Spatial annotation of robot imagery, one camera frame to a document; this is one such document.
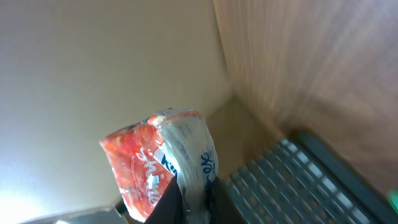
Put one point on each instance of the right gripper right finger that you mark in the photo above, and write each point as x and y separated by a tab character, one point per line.
220	205

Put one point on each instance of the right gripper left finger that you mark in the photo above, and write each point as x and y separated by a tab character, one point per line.
169	209

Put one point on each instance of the red Kleenex tissue pack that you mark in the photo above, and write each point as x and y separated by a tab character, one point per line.
170	145

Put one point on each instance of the green lid jar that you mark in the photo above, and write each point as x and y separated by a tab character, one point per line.
393	199

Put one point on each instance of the grey plastic mesh basket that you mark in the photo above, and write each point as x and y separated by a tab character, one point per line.
300	180

